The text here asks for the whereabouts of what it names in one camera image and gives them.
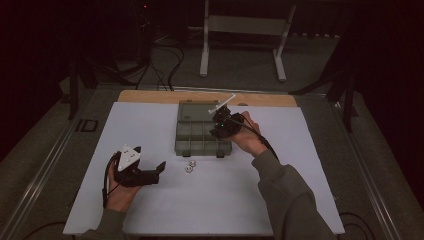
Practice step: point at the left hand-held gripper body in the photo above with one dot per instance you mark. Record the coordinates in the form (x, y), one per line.
(136, 178)

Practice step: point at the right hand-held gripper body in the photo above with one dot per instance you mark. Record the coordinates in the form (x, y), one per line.
(231, 125)

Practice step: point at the green plastic compartment box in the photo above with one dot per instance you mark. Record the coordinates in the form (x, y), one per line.
(195, 140)

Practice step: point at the silver metal nut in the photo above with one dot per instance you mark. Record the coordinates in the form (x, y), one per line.
(189, 169)
(192, 163)

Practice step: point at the person's right hand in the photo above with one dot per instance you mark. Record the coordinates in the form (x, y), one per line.
(248, 140)

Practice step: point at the person's left hand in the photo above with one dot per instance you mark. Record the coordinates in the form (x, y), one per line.
(120, 198)

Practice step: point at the wooden table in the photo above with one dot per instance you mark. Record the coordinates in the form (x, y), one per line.
(150, 97)

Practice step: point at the white table board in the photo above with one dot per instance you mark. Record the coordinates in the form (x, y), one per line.
(213, 200)

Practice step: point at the dark device with red light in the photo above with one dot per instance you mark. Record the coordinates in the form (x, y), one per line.
(145, 30)

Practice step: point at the black angled stand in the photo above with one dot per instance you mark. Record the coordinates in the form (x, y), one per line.
(348, 100)

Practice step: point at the black rectangular floor bracket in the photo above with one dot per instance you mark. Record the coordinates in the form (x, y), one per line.
(87, 125)

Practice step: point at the metal floor rail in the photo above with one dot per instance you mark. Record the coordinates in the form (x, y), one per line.
(366, 176)
(43, 170)

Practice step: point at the white metal stand frame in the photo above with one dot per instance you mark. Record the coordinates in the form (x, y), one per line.
(246, 25)

